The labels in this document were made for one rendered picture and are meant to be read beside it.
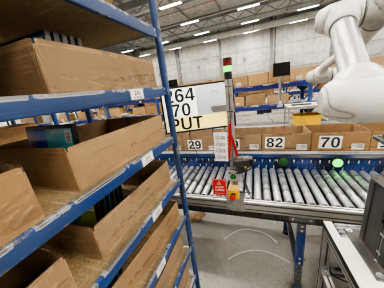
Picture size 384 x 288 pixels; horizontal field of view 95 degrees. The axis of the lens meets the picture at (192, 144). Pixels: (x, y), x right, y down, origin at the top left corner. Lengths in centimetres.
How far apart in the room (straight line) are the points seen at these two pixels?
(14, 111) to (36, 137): 28
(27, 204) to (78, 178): 10
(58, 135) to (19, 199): 22
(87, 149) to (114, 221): 21
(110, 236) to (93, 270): 8
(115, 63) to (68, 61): 13
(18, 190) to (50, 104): 14
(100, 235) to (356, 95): 87
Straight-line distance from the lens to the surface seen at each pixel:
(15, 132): 151
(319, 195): 148
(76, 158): 46
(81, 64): 48
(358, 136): 189
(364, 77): 85
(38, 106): 38
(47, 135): 60
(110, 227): 56
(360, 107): 80
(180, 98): 119
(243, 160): 110
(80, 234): 57
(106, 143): 50
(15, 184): 39
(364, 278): 108
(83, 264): 60
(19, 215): 40
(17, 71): 49
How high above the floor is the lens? 152
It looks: 17 degrees down
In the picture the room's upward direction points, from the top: 7 degrees counter-clockwise
